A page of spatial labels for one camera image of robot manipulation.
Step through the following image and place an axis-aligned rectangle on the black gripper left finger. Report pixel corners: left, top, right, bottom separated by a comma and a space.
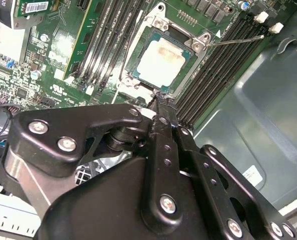
7, 92, 184, 230

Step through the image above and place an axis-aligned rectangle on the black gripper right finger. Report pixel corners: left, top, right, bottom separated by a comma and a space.
162, 96, 297, 240

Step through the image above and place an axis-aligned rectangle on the silver topped CPU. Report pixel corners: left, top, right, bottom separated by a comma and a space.
130, 31, 199, 94

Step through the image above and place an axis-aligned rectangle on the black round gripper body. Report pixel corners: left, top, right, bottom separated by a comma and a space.
36, 155, 223, 240

